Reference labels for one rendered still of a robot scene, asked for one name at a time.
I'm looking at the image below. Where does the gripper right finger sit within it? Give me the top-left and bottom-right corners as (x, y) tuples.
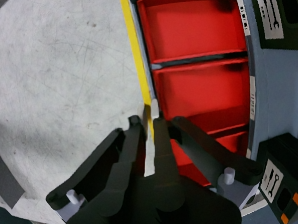
(151, 99), (263, 221)

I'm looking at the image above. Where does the red open bin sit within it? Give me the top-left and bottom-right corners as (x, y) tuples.
(170, 124), (249, 186)
(152, 56), (250, 134)
(137, 0), (247, 64)

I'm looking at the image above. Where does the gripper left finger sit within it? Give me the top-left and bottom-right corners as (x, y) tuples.
(45, 101), (148, 224)

